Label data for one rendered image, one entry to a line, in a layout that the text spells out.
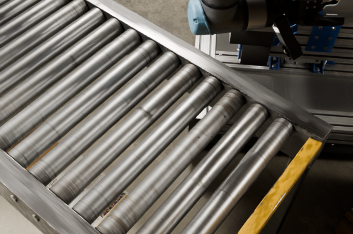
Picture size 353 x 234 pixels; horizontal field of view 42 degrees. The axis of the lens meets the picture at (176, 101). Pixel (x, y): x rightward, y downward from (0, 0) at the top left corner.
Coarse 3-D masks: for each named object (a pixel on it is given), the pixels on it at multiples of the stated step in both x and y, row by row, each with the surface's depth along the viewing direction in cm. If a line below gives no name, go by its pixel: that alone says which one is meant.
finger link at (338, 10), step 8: (344, 0) 91; (352, 0) 91; (328, 8) 93; (336, 8) 93; (344, 8) 92; (352, 8) 92; (328, 16) 93; (336, 16) 93; (344, 16) 93; (352, 16) 92; (344, 24) 93
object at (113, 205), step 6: (72, 162) 185; (66, 168) 183; (60, 174) 182; (102, 174) 182; (54, 180) 180; (96, 180) 180; (48, 186) 178; (90, 186) 179; (84, 192) 177; (126, 192) 177; (78, 198) 175; (120, 198) 176; (72, 204) 174; (114, 204) 174; (108, 210) 172; (102, 216) 171; (96, 222) 169
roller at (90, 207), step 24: (192, 96) 106; (216, 96) 110; (168, 120) 101; (192, 120) 105; (144, 144) 97; (168, 144) 100; (120, 168) 93; (144, 168) 96; (96, 192) 90; (120, 192) 92; (96, 216) 89
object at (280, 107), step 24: (72, 0) 131; (96, 0) 126; (144, 24) 120; (168, 48) 115; (192, 48) 115; (216, 72) 110; (264, 96) 106; (288, 120) 102; (312, 120) 102; (288, 144) 107
